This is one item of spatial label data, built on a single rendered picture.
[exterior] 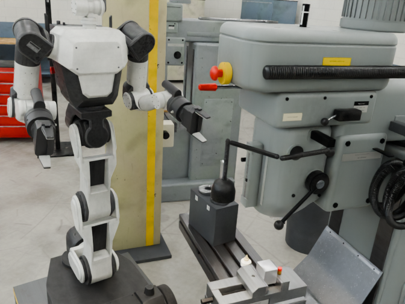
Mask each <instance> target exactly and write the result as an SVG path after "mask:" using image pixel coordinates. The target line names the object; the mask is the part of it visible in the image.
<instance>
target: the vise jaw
mask: <svg viewBox="0 0 405 304"><path fill-rule="evenodd" d="M236 276H237V278H238V279H239V280H240V282H241V283H242V285H243V286H244V288H245V289H246V290H247V292H248V294H249V295H250V296H251V298H255V297H260V296H265V294H267V292H268V285H267V284H266V282H265V281H264V280H263V279H262V277H261V276H260V275H259V274H258V272H257V271H256V269H255V268H254V267H253V266H252V265H246V266H242V267H241V268H240V269H238V270H237V275H236Z"/></svg>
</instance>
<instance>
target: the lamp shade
mask: <svg viewBox="0 0 405 304"><path fill-rule="evenodd" d="M235 194H236V189H235V186H234V182H233V181H232V180H230V179H229V178H227V179H225V180H224V179H222V177H220V178H218V179H216V180H215V181H214V182H213V185H212V187H211V195H210V198H211V199H212V200H213V201H215V202H217V203H224V204H226V203H231V202H233V201H234V200H235Z"/></svg>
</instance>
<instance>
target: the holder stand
mask: <svg viewBox="0 0 405 304"><path fill-rule="evenodd" d="M211 187H212V184H211V185H201V186H200V187H197V188H191V189H190V209H189V224H190V225H191V226H192V227H193V228H194V229H195V230H196V231H197V232H198V233H199V234H200V235H201V236H202V237H203V238H205V239H206V240H207V241H208V242H209V243H210V244H211V245H212V246H213V247H214V246H217V245H220V244H224V243H226V242H230V241H234V240H235V236H236V224H237V214H238V207H239V204H238V203H236V202H235V201H233V202H231V203H226V204H224V203H217V202H215V201H213V200H212V199H211V198H210V195H211Z"/></svg>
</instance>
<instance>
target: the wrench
mask: <svg viewBox="0 0 405 304"><path fill-rule="evenodd" d="M198 19H199V20H207V21H231V22H257V23H267V24H277V23H278V21H269V20H253V19H229V18H216V17H198Z"/></svg>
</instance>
